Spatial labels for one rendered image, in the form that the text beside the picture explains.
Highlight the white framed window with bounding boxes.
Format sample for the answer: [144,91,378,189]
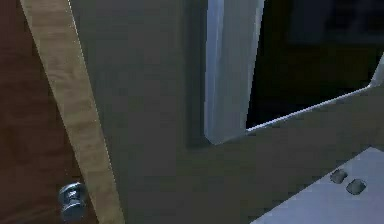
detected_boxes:
[203,0,384,146]

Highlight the silver round door knob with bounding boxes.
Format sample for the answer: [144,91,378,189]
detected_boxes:
[58,181,88,224]

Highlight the white cabinet with grey knobs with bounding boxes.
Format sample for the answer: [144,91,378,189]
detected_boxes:
[250,146,384,224]

